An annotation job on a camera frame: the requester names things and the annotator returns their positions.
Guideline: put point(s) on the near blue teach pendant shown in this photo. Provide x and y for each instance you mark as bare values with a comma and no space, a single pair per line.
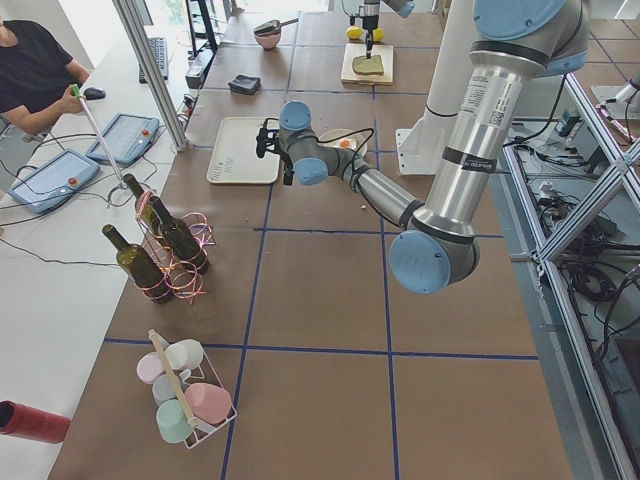
49,186

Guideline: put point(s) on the copper wire bottle rack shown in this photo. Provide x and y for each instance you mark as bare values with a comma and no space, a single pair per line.
183,276

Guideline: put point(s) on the dark wine bottle near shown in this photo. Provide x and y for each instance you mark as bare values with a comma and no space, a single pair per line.
177,235

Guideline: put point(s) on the pink cup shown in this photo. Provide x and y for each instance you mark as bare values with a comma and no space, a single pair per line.
209,402

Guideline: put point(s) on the person in black shirt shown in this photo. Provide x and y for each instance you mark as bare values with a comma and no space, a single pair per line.
37,75

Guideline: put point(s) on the black computer mouse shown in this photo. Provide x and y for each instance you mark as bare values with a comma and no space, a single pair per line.
94,93

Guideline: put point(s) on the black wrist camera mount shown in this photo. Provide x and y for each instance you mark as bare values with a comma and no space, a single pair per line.
267,141

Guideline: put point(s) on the white round plate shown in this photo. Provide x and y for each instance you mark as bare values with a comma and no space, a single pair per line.
328,137

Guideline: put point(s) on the bread slice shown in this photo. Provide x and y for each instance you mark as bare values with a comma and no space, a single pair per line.
368,65

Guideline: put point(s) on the white wire cup rack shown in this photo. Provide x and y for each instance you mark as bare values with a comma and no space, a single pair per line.
204,373

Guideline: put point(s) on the whole yellow lemon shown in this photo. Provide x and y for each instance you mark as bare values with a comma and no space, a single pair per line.
354,32

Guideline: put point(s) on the pink bowl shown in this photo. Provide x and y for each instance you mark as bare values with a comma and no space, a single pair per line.
268,37

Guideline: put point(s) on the fried egg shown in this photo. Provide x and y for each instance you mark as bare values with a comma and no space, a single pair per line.
346,143

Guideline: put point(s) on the red cylinder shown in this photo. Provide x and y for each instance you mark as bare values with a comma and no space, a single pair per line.
30,423

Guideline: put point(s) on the wooden cutting board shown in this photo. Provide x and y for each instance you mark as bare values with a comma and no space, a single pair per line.
357,49

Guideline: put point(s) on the mint green cup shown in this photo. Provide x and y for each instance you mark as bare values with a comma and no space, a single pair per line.
172,422

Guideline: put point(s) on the blue teach pendant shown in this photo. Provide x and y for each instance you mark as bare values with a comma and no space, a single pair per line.
129,135
49,186

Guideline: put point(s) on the yellow lemon half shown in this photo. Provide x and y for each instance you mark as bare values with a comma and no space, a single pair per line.
378,35

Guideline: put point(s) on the far blue teach pendant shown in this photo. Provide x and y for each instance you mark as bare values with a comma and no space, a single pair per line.
129,135

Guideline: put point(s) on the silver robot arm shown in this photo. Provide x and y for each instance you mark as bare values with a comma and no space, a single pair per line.
517,41
368,11

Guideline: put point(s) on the grey folded cloth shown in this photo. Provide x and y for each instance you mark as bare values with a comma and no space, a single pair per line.
243,84

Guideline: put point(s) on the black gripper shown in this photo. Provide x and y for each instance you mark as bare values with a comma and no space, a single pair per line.
369,22
288,171

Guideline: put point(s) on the aluminium frame post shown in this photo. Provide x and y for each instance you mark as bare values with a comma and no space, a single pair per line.
134,28

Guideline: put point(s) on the wooden rack handle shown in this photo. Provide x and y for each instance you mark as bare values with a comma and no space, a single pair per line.
158,343

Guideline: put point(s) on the light blue cup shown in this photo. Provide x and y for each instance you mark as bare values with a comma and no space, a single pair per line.
162,390

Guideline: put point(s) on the pink stick green tip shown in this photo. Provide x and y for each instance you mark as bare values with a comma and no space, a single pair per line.
121,185

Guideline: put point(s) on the dark wine bottle far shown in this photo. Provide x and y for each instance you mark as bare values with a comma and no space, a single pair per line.
140,267

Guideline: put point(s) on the cream bear tray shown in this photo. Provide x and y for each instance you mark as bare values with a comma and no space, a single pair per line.
234,159

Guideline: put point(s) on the metal scoop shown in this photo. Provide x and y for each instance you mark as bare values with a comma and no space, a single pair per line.
270,25

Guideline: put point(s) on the black keyboard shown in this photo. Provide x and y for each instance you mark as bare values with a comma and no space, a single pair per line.
159,50

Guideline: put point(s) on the dark wine bottle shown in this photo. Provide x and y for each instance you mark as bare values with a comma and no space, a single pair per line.
177,235
140,267
138,192

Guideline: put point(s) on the white cup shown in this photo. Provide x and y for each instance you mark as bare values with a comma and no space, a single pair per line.
185,354

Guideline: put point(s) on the lilac cup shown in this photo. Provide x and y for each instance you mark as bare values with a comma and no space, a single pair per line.
149,368

